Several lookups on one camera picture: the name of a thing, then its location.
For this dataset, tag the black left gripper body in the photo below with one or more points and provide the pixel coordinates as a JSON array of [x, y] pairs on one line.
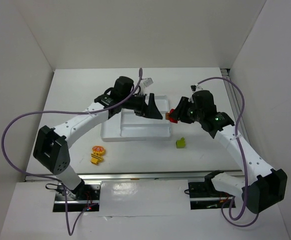
[[145, 107]]

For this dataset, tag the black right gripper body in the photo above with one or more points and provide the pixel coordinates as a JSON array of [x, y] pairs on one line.
[[183, 111]]

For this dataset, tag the red lego brick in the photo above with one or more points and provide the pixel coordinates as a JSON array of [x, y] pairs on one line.
[[170, 117]]

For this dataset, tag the green lego piece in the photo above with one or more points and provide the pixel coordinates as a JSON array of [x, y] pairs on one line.
[[180, 143]]

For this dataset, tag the brown lego plate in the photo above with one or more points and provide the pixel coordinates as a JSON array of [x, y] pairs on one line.
[[167, 116]]

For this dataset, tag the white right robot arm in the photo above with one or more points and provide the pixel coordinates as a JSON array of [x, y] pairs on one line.
[[262, 186]]

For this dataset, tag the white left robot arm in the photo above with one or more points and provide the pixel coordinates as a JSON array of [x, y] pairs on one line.
[[52, 144]]

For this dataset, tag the white divided sorting tray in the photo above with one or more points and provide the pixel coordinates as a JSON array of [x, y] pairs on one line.
[[126, 126]]

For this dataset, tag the yellow orange lego stack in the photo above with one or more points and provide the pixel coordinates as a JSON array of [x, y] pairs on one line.
[[97, 155]]

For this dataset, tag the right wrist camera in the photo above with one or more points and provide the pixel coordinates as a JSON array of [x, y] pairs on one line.
[[196, 88]]

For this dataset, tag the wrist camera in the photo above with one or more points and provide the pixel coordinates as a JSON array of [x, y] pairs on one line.
[[146, 82], [196, 88]]

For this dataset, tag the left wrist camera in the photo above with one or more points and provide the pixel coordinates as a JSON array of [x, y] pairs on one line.
[[146, 82]]

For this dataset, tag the aluminium right side rail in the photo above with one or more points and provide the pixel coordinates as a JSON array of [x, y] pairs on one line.
[[236, 105]]

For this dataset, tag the aluminium rail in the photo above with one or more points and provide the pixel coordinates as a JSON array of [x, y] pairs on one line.
[[236, 105], [144, 175]]

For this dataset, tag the aluminium front rail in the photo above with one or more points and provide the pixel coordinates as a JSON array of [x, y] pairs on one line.
[[144, 175]]

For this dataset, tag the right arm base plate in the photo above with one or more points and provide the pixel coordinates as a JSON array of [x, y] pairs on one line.
[[203, 197]]

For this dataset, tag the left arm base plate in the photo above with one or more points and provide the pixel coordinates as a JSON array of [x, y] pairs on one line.
[[90, 199]]

